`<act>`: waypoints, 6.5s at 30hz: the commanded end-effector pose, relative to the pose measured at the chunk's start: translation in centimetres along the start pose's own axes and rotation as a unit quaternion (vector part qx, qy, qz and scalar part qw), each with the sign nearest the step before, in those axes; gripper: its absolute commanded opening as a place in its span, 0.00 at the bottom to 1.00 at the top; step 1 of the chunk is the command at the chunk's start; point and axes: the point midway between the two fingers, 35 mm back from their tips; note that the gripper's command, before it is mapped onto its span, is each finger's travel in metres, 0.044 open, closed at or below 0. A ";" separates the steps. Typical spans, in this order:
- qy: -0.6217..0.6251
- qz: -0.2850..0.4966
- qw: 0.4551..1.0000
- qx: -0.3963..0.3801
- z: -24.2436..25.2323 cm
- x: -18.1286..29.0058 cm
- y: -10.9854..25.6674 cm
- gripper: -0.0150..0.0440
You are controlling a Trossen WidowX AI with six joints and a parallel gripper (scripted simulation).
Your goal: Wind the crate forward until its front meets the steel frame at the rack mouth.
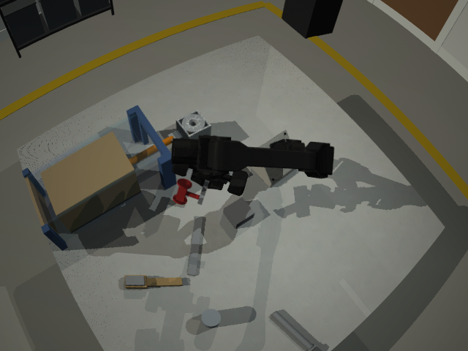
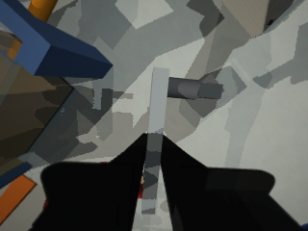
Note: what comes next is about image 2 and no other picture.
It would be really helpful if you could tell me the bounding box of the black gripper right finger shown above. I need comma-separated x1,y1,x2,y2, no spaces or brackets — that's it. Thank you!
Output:
160,135,275,231

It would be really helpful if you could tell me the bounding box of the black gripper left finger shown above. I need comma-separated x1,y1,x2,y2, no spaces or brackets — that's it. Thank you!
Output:
40,133,147,231

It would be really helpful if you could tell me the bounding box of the clear-panelled guard cubby with blue frame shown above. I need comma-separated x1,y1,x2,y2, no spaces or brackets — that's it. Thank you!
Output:
0,21,109,189

